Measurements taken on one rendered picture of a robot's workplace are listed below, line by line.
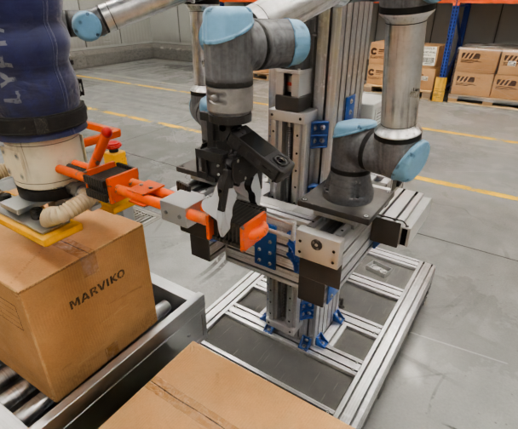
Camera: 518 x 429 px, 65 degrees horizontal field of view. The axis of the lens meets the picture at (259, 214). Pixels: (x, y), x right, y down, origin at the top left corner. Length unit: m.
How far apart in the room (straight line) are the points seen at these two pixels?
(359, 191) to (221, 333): 1.04
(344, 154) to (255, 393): 0.74
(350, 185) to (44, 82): 0.80
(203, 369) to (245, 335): 0.60
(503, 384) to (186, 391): 1.52
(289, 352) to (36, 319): 1.07
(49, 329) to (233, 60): 0.88
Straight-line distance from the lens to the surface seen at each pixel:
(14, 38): 1.03
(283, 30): 0.71
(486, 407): 2.20
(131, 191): 0.89
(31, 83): 1.04
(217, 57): 0.64
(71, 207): 1.01
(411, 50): 1.02
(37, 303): 1.19
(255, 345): 1.91
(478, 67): 7.73
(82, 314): 1.29
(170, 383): 1.36
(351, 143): 1.15
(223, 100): 0.65
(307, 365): 1.84
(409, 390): 2.13
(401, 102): 1.05
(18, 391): 1.50
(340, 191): 1.20
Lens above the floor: 1.57
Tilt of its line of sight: 28 degrees down
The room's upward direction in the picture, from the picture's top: straight up
